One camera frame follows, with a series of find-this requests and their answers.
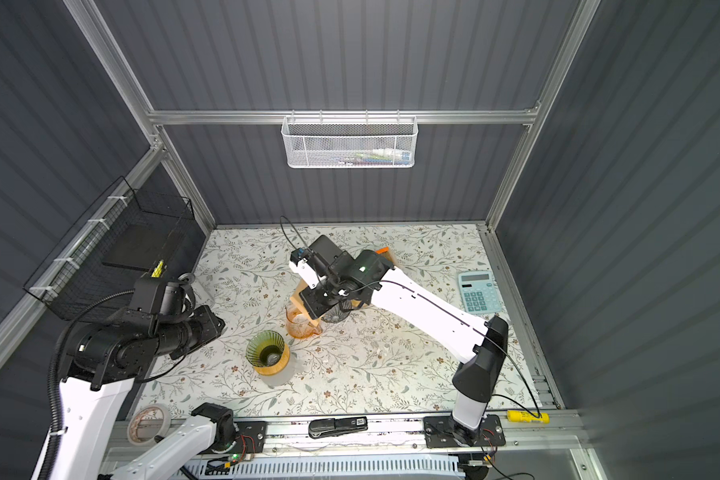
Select grey glass dripper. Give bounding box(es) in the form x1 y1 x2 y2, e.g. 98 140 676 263
321 305 351 324

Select pens in white basket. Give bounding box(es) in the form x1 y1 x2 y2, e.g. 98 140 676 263
327 148 414 167

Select green glass dripper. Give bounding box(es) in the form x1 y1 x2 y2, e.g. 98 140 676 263
245 330 286 368

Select silver cylinder can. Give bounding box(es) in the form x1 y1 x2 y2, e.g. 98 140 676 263
178 272 215 305

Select black wire basket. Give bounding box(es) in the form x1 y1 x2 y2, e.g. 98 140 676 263
23 177 200 321

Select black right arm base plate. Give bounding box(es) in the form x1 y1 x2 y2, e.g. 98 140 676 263
423 415 506 449

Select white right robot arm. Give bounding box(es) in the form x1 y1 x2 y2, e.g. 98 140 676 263
288 235 509 434

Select yellow marker pen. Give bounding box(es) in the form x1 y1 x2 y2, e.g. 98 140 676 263
151 260 164 278

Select black stapler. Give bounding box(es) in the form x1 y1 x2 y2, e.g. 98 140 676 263
308 416 368 439

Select light blue calculator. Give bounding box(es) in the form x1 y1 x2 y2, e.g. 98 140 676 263
458 271 502 316

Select yellow tube on rail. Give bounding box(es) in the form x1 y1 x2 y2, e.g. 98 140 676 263
506 410 550 424

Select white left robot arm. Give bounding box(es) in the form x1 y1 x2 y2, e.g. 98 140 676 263
32 274 225 479

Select white wire basket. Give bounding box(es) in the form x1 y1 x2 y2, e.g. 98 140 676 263
281 117 419 169

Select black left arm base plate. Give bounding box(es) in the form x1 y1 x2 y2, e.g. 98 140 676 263
200 421 268 455

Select orange glass pitcher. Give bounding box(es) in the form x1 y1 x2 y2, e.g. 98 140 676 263
285 305 323 339

